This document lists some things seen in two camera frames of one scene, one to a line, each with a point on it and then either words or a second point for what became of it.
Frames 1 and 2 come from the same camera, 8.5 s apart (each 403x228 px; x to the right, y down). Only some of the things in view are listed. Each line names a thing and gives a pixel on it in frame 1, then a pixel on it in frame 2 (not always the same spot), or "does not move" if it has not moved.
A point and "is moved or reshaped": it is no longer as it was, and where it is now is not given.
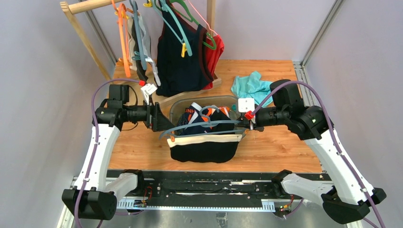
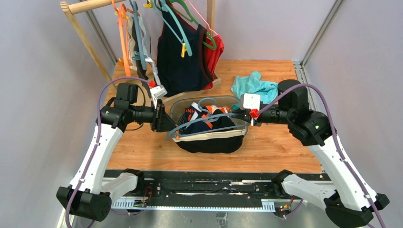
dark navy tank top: (182, 65) does not move
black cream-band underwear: (209, 148) is moved or reshaped
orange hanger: (125, 61) does not move
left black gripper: (151, 116) does not move
